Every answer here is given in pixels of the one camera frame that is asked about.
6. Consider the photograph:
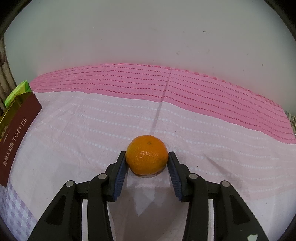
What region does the green tissue pack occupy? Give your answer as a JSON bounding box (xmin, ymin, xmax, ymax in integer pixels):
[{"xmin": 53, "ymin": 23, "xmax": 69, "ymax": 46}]
[{"xmin": 4, "ymin": 80, "xmax": 32, "ymax": 107}]

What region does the pink purple checked tablecloth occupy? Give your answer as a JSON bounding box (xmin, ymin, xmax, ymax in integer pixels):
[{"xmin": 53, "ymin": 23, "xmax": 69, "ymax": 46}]
[{"xmin": 1, "ymin": 64, "xmax": 295, "ymax": 240}]

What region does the red gold toffee tin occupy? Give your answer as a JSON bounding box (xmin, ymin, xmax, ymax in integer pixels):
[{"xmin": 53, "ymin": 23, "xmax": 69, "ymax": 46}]
[{"xmin": 0, "ymin": 92, "xmax": 42, "ymax": 187}]

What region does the orange tangerine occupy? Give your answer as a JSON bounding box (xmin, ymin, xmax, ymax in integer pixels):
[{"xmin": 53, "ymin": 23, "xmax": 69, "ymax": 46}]
[{"xmin": 125, "ymin": 135, "xmax": 168, "ymax": 176}]

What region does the beige patterned curtain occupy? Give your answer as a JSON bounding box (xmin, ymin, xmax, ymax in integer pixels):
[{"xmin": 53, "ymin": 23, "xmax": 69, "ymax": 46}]
[{"xmin": 0, "ymin": 37, "xmax": 16, "ymax": 114}]

